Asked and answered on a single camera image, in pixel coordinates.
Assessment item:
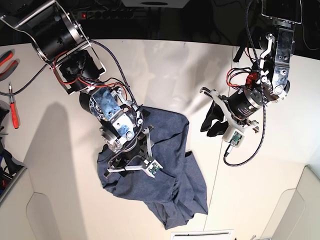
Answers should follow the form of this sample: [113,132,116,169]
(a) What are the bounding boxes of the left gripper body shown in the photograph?
[227,86,263,120]

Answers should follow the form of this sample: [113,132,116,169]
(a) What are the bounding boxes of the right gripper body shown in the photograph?
[105,127,153,173]

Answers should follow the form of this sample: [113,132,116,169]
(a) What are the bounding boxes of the blue grey t-shirt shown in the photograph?
[97,106,208,229]

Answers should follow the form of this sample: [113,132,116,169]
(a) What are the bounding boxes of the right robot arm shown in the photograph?
[0,0,161,177]

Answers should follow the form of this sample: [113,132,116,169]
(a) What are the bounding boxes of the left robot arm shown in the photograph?
[200,0,302,137]

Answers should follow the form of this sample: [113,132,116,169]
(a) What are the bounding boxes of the dark clutter at left edge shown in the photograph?
[0,100,26,199]

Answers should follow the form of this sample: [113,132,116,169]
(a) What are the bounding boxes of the black power strip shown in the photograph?
[72,9,134,20]

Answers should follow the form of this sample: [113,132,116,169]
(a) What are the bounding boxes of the red grey pliers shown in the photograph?
[0,50,20,84]

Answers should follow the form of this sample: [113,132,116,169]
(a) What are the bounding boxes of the braided camera cable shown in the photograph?
[0,38,145,141]
[223,0,267,167]

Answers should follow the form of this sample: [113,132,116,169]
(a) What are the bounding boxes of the orange handled screwdriver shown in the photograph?
[9,96,19,129]

